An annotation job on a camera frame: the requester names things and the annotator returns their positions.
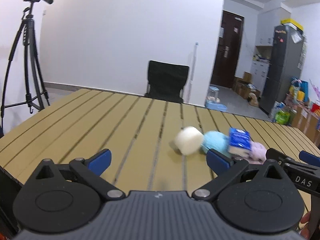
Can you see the blue pet feeder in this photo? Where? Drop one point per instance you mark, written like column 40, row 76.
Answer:
column 212, row 100

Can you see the black camera tripod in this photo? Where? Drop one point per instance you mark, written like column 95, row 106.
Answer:
column 35, row 91

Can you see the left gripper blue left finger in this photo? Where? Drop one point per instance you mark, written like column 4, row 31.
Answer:
column 99, row 162

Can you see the grey refrigerator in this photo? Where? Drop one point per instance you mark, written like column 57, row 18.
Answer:
column 284, row 65

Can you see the yellow box on fridge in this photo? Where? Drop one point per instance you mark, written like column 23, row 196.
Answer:
column 291, row 22

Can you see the white wall cabinet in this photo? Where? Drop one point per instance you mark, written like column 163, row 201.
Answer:
column 267, row 21

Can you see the dark wooden door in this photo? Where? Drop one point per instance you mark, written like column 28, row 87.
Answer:
column 228, row 49

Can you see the blue tissue pack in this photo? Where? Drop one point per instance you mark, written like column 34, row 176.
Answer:
column 239, row 142

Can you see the pale pink cloth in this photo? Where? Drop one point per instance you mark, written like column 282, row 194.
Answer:
column 257, row 155

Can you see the folding camping table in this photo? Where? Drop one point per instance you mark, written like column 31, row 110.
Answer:
column 139, row 132

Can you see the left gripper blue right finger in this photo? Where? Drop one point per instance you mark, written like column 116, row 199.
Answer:
column 218, row 162

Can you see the cardboard box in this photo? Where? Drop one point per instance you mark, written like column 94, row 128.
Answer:
column 308, row 123

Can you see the light blue ball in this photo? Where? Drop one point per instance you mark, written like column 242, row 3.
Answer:
column 217, row 141

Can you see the white mop stick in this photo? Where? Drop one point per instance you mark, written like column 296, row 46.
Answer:
column 192, row 69

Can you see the blue shopping bag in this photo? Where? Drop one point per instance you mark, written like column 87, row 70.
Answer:
column 299, row 89

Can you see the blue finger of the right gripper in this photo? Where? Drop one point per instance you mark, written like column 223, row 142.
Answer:
column 309, row 158

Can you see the cream foam ball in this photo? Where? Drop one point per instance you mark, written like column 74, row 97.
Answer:
column 188, row 140

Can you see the black folding chair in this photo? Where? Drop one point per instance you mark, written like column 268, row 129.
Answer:
column 166, row 81

